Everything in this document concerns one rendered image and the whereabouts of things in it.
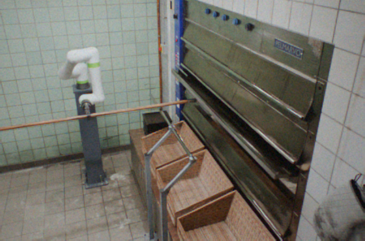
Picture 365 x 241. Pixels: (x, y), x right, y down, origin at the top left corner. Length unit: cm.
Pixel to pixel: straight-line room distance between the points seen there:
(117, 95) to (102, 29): 84
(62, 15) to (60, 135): 147
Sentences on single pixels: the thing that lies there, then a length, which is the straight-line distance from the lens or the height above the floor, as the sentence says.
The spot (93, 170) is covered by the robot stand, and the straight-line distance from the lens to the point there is 390.
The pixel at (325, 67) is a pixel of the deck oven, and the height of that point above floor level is 199.
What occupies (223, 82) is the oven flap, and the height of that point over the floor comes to 156.
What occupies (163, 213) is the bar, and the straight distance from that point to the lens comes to 246.
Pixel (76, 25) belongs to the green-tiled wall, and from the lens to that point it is 389.
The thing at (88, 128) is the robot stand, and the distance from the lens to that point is 362.
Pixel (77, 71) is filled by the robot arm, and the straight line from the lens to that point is 338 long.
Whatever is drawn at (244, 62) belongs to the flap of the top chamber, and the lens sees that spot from 217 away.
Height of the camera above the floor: 244
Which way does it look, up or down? 25 degrees down
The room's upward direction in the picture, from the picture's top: straight up
